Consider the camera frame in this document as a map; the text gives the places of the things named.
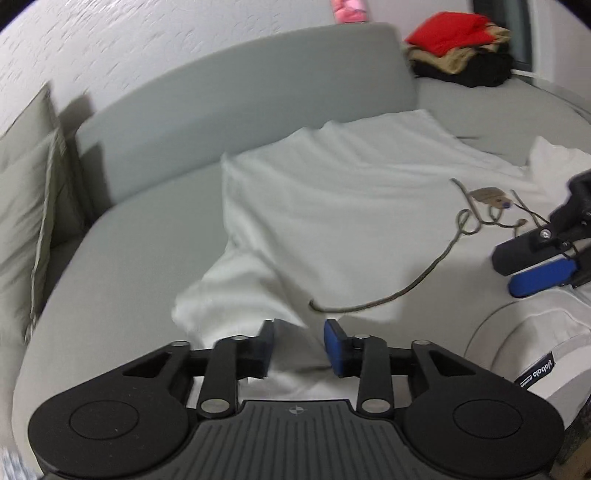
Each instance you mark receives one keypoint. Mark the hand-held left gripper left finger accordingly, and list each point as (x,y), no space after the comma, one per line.
(267,344)

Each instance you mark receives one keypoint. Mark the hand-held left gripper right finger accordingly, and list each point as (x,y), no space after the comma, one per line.
(335,346)

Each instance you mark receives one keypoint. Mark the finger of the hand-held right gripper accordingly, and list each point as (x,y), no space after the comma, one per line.
(542,277)
(521,251)

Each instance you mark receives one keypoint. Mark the light grey garment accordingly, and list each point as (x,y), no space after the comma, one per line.
(351,217)

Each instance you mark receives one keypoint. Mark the beige hang tag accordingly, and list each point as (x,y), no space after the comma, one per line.
(485,194)

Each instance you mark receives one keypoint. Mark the grey sofa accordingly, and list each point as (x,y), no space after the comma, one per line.
(120,258)

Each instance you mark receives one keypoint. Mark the black folded garment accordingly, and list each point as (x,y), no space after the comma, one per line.
(480,74)

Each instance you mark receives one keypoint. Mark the tan folded garment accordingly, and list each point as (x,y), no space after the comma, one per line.
(455,57)

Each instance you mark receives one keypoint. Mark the dark window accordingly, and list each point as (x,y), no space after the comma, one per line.
(508,27)

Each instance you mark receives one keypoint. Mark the red folded garment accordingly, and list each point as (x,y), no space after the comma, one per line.
(443,32)

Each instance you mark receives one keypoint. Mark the small grey-green pillow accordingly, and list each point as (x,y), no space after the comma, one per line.
(23,221)

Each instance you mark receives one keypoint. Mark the large grey-green pillow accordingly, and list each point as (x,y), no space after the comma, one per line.
(23,124)

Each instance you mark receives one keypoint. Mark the pink wall picture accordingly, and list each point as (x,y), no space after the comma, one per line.
(351,9)

